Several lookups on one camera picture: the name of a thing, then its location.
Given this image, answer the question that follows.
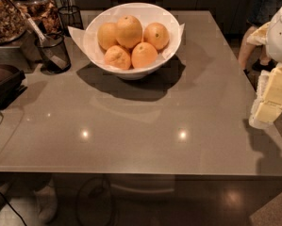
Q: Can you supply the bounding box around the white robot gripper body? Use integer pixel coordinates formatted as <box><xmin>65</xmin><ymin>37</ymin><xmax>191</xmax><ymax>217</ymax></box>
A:
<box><xmin>247</xmin><ymin>7</ymin><xmax>282</xmax><ymax>62</ymax></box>

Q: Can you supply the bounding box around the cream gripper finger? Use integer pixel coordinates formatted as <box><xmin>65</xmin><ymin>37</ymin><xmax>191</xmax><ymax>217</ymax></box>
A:
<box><xmin>249</xmin><ymin>71</ymin><xmax>282</xmax><ymax>130</ymax></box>
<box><xmin>262</xmin><ymin>62</ymin><xmax>282</xmax><ymax>107</ymax></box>

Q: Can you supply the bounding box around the orange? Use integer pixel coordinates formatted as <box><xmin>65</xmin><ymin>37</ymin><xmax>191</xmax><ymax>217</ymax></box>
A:
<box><xmin>97</xmin><ymin>23</ymin><xmax>118</xmax><ymax>50</ymax></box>
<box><xmin>143</xmin><ymin>23</ymin><xmax>170</xmax><ymax>51</ymax></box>
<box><xmin>116</xmin><ymin>15</ymin><xmax>142</xmax><ymax>49</ymax></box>
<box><xmin>131</xmin><ymin>42</ymin><xmax>158</xmax><ymax>69</ymax></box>
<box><xmin>104</xmin><ymin>45</ymin><xmax>131</xmax><ymax>70</ymax></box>

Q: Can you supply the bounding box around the white bowl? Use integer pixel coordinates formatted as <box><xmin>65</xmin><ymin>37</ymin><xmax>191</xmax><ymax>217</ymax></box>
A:
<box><xmin>82</xmin><ymin>3</ymin><xmax>184</xmax><ymax>80</ymax></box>

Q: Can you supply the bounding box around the white paper liner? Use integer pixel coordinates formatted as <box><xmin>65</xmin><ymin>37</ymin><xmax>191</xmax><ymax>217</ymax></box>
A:
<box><xmin>69</xmin><ymin>3</ymin><xmax>184</xmax><ymax>66</ymax></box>

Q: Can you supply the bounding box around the black mesh cup rear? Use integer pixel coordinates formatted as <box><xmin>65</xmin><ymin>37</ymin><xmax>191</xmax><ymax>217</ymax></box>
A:
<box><xmin>58</xmin><ymin>6</ymin><xmax>83</xmax><ymax>36</ymax></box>

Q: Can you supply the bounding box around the black mesh cup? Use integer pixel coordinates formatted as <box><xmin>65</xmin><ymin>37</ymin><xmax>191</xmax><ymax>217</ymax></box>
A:
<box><xmin>58</xmin><ymin>6</ymin><xmax>83</xmax><ymax>36</ymax></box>
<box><xmin>34</xmin><ymin>33</ymin><xmax>71</xmax><ymax>73</ymax></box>

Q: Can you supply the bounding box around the black mesh cup front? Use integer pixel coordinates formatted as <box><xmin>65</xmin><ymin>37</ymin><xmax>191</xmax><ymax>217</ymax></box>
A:
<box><xmin>34</xmin><ymin>33</ymin><xmax>71</xmax><ymax>73</ymax></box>

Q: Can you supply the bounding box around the white shoe under table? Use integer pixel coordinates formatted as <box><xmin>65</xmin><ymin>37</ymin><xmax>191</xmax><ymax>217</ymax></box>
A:
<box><xmin>34</xmin><ymin>180</ymin><xmax>58</xmax><ymax>223</ymax></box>

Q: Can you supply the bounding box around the dark brown device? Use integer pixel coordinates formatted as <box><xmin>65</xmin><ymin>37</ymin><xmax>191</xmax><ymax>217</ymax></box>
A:
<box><xmin>0</xmin><ymin>64</ymin><xmax>25</xmax><ymax>109</ymax></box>

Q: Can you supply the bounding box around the glass jar of snacks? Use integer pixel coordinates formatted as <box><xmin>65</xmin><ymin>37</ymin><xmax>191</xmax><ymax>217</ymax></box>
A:
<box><xmin>0</xmin><ymin>0</ymin><xmax>26</xmax><ymax>44</ymax></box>

